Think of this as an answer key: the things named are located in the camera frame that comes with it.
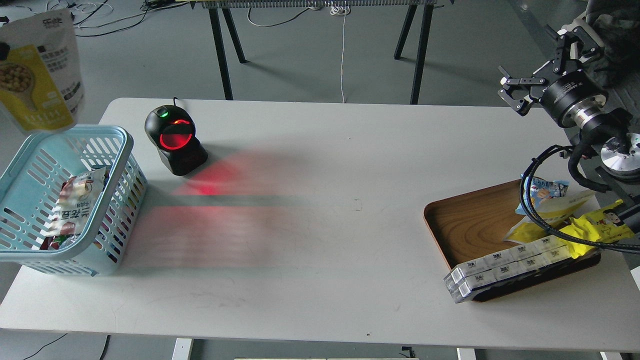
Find yellow flat snack pouch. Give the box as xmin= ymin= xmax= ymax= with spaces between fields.
xmin=502 ymin=189 xmax=595 ymax=244

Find light blue plastic basket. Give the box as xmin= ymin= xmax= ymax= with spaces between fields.
xmin=0 ymin=125 xmax=147 ymax=276

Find red white snack bag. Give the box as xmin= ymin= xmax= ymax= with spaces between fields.
xmin=39 ymin=165 xmax=111 ymax=251

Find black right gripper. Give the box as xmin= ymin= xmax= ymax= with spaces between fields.
xmin=498 ymin=25 xmax=608 ymax=128

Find yellow cartoon snack bag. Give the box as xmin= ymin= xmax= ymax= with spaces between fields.
xmin=560 ymin=199 xmax=634 ymax=244

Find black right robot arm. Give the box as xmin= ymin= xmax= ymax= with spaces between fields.
xmin=499 ymin=25 xmax=639 ymax=233

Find blue snack bag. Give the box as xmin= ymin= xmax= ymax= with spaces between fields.
xmin=529 ymin=177 xmax=570 ymax=209

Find black barcode scanner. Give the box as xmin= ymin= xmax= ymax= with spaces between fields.
xmin=144 ymin=96 xmax=208 ymax=176

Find white hanging cord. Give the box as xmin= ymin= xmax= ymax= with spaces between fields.
xmin=330 ymin=2 xmax=352 ymax=104

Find wooden tray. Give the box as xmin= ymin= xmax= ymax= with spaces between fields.
xmin=423 ymin=180 xmax=602 ymax=302

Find yellow white snack pouch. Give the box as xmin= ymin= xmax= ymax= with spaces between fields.
xmin=0 ymin=7 xmax=85 ymax=134

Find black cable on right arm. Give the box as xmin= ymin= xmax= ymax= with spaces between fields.
xmin=518 ymin=144 xmax=640 ymax=251

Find black trestle table legs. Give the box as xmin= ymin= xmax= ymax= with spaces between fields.
xmin=204 ymin=0 xmax=435 ymax=105

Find clear wrapped box pack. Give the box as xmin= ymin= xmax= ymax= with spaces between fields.
xmin=443 ymin=235 xmax=573 ymax=303

